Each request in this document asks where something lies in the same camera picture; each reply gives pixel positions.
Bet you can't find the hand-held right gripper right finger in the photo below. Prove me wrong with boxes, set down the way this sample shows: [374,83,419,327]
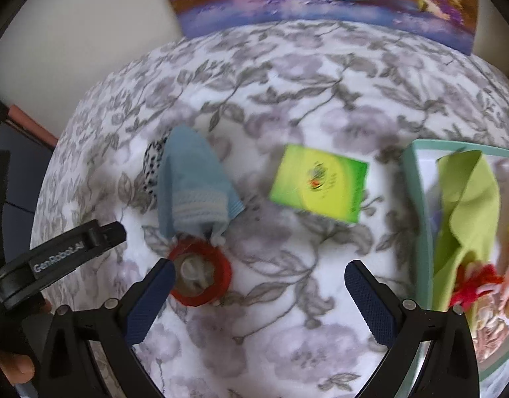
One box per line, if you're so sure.
[345,260,481,398]

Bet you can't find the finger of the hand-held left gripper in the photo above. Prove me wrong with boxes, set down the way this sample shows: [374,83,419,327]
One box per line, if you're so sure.
[93,221,127,253]

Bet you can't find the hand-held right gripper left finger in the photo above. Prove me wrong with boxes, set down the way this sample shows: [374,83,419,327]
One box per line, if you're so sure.
[39,258,176,398]

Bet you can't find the red ring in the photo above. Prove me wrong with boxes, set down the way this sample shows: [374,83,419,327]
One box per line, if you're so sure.
[168,238,233,306]

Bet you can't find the white tray with teal rim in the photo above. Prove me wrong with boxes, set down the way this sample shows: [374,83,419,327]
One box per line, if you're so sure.
[400,139,509,384]

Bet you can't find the yellow-green cloth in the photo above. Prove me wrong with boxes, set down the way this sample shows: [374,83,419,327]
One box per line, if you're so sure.
[433,149,501,311]

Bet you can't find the person's left hand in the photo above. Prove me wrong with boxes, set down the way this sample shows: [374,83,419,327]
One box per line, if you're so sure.
[0,348,36,386]

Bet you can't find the dark furniture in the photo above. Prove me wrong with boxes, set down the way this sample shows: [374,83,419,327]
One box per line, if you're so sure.
[0,124,56,266]

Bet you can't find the white black dotted cloth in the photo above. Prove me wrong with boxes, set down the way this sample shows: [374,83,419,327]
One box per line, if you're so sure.
[143,139,170,195]

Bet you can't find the light blue sock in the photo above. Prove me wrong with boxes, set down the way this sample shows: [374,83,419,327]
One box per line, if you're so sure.
[156,126,245,241]

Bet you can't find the red yarn ornament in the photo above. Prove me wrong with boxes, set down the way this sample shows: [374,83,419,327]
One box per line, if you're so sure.
[449,263,504,309]

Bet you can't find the small green tissue pack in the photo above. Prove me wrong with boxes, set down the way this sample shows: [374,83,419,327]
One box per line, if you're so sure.
[268,144,369,225]

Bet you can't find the reddish brown board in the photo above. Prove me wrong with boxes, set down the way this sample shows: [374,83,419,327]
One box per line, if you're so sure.
[8,105,59,149]

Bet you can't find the grey floral blanket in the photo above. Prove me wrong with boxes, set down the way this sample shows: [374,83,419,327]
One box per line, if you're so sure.
[30,19,509,398]

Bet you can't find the floral painting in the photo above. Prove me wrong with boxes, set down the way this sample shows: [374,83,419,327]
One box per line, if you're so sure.
[153,0,480,56]

